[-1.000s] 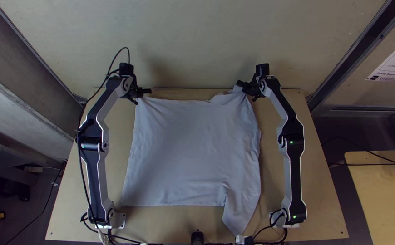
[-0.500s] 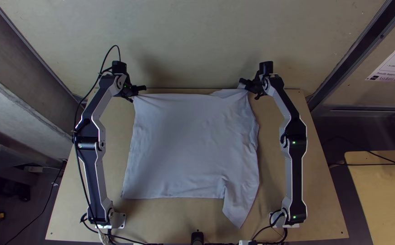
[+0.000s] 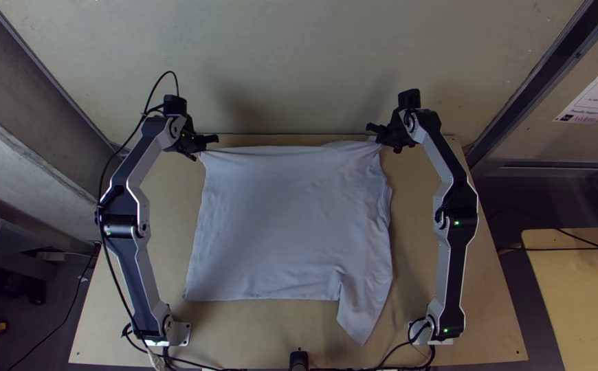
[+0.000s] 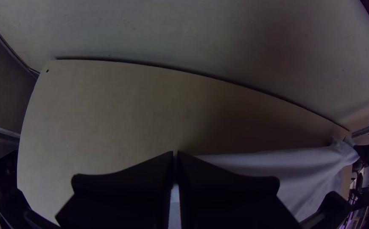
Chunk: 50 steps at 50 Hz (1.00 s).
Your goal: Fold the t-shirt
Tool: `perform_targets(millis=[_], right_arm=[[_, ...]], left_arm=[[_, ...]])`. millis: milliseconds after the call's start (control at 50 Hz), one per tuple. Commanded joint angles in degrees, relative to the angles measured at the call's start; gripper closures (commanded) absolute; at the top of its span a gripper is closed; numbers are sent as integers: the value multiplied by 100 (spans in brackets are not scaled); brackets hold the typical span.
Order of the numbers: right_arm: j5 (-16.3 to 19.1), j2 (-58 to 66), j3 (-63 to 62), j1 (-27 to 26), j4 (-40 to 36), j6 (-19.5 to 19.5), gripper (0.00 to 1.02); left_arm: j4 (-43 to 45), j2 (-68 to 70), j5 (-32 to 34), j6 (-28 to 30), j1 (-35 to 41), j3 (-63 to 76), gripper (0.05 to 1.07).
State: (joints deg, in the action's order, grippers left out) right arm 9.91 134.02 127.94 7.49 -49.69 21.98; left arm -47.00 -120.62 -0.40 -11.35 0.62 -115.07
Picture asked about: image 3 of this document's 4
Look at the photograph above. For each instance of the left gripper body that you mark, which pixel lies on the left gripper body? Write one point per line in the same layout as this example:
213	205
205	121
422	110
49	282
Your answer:
193	140

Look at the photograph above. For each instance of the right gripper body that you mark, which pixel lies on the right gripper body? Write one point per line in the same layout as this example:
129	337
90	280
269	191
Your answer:
394	131

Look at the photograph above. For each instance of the white t-shirt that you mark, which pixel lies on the white t-shirt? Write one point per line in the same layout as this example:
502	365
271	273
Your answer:
294	221

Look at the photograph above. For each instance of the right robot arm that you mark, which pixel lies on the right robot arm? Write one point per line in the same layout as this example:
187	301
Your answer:
451	206

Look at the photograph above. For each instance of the white paper poster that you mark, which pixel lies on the white paper poster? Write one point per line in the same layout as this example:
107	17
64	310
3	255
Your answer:
595	93

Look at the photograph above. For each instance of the pale wooden side table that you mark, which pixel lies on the pale wooden side table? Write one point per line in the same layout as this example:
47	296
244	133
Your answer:
572	309

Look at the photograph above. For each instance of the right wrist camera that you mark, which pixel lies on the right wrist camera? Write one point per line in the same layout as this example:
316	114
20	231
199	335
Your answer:
409	98

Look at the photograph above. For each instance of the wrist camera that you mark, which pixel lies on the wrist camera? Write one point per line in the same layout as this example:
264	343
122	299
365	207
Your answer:
409	98
175	104

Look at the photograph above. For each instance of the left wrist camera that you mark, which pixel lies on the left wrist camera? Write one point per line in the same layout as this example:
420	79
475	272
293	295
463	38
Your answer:
175	104

